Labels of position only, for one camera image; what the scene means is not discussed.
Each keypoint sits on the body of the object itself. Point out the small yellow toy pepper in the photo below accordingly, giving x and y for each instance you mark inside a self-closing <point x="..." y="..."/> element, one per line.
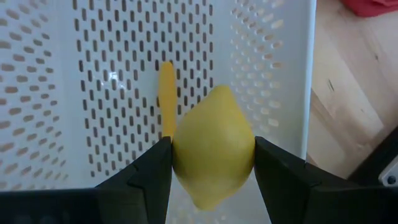
<point x="168" y="99"/>

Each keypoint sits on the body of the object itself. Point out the white perforated plastic basket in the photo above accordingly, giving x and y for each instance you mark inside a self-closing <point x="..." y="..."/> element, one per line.
<point x="66" y="93"/>

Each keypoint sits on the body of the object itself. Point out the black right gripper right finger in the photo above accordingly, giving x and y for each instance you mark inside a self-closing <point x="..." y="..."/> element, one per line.
<point x="295" y="193"/>

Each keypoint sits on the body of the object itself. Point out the yellow toy lemon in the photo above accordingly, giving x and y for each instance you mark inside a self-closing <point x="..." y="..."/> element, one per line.
<point x="214" y="149"/>

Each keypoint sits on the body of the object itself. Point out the red cloth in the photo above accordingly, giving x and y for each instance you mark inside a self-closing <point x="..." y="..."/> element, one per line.
<point x="370" y="7"/>

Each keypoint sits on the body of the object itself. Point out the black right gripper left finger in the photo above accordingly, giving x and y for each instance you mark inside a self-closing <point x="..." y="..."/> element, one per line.
<point x="140" y="193"/>

